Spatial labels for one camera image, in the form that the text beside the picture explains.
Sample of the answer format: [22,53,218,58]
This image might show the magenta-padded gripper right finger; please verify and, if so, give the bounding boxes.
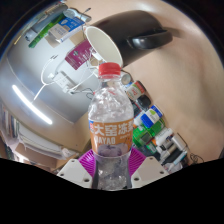
[127,147,170,189]

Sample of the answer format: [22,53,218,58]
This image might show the black mug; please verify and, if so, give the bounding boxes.
[83,9,174,69]

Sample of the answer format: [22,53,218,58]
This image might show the clear red-capped drink bottle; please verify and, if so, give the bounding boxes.
[87,61,135,192]

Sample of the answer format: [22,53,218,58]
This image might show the magenta box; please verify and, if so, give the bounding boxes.
[64,39,94,71]

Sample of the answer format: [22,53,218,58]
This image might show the white power strip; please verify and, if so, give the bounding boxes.
[53,71,73,94]

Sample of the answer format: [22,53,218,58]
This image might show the black cable loops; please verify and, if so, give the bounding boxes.
[188,151,204,164]

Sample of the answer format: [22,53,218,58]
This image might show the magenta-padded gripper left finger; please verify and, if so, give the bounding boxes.
[56,148,98,189]

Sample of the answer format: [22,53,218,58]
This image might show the blue and white carton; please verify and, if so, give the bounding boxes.
[48,15,87,44]

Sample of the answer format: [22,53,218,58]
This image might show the white strip desk lamp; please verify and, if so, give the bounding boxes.
[11,84,54,126]

